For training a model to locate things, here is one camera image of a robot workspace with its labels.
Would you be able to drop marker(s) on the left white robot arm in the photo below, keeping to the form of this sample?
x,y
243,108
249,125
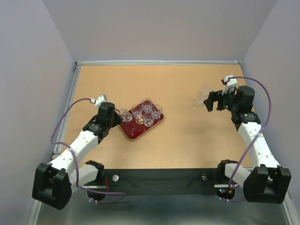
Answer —
x,y
55,182

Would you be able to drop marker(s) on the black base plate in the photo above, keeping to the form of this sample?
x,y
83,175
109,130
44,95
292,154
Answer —
x,y
195,181

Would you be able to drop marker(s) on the clear glass group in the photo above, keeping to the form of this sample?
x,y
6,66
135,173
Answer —
x,y
200,97
207,87
126,115

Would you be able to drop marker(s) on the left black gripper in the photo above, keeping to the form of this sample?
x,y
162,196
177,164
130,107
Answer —
x,y
118,119

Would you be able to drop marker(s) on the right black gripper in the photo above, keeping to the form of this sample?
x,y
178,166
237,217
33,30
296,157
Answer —
x,y
214,96

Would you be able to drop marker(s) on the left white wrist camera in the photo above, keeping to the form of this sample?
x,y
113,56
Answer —
x,y
99,100

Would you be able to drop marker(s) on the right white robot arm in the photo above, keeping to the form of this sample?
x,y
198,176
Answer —
x,y
268,181

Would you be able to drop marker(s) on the aluminium table frame rail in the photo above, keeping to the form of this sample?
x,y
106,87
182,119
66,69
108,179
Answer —
x,y
188,137

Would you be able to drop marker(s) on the red lacquer tray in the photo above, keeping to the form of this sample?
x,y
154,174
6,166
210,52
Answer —
x,y
136,128

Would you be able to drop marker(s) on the clear glass right group back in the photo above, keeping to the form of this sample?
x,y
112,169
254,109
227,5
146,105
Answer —
x,y
207,87

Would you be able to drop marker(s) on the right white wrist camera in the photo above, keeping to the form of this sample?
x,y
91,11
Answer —
x,y
230,84

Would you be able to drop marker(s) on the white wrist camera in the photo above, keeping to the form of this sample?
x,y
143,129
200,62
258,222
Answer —
x,y
230,84
99,100

